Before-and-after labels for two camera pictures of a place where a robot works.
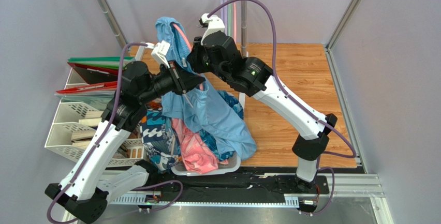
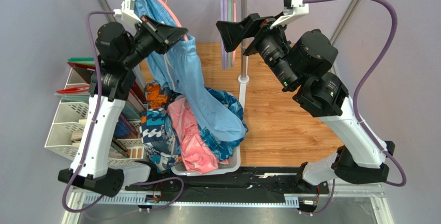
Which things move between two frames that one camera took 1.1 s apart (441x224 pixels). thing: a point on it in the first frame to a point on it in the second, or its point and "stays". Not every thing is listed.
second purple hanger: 226,9 stays
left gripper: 184,81 to 162,34
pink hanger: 189,44 to 165,3
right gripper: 194,58 to 256,33
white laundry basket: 179,169 stays
